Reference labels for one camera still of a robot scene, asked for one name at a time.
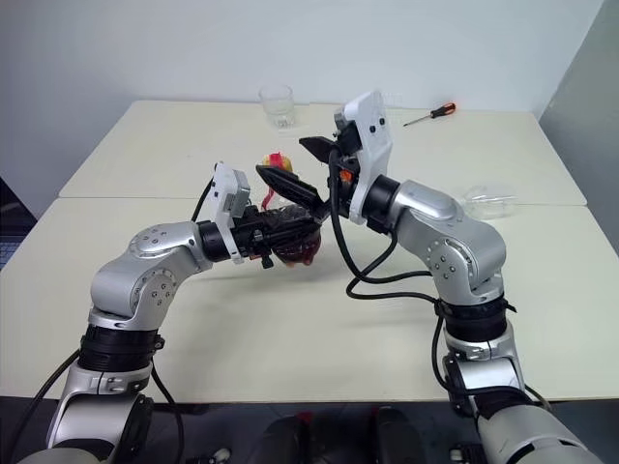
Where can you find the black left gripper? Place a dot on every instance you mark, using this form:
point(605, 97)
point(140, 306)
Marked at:
point(251, 232)

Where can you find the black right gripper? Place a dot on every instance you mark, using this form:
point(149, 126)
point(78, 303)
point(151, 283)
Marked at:
point(348, 145)

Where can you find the clear plastic bottle red liquid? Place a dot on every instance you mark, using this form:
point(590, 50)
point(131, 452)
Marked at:
point(300, 253)

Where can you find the wine glass with dark drink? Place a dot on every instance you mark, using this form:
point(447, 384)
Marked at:
point(488, 203)

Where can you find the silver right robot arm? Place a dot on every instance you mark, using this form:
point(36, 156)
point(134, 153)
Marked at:
point(464, 251)

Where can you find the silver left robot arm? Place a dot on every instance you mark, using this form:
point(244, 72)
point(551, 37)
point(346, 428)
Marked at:
point(135, 275)

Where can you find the clear glass tumbler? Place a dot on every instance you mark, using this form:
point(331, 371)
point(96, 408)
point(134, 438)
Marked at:
point(278, 106)

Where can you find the small white round knob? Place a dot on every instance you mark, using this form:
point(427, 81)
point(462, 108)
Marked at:
point(455, 455)
point(222, 455)

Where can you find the dark blue furniture piece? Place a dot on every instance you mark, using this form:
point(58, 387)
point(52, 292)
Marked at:
point(12, 222)

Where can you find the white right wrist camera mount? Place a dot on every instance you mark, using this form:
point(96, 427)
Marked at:
point(374, 145)

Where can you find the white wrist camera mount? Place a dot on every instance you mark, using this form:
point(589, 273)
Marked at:
point(222, 193)
point(374, 145)

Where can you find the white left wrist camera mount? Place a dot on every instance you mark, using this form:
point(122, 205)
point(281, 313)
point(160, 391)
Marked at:
point(222, 193)

